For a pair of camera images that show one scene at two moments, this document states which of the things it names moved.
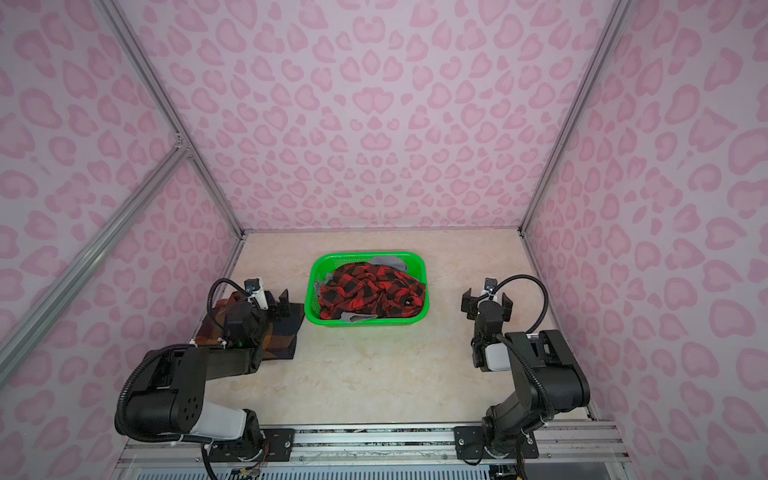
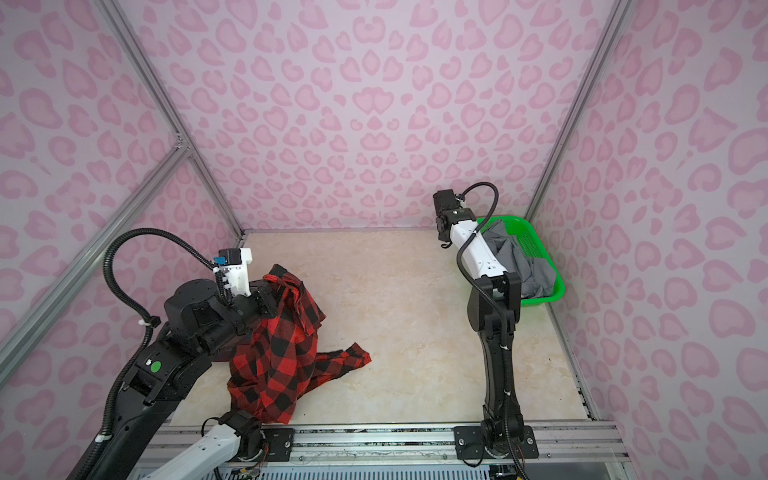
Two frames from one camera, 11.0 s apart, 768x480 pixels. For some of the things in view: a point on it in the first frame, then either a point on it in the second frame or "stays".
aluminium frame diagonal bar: x=30 y=332 stays
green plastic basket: x=367 y=288 → x=530 y=246
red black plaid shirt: x=370 y=289 → x=281 y=363
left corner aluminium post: x=114 y=14 stays
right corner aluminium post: x=574 y=113 stays
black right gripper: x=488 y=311 → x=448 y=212
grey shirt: x=381 y=260 → x=536 y=274
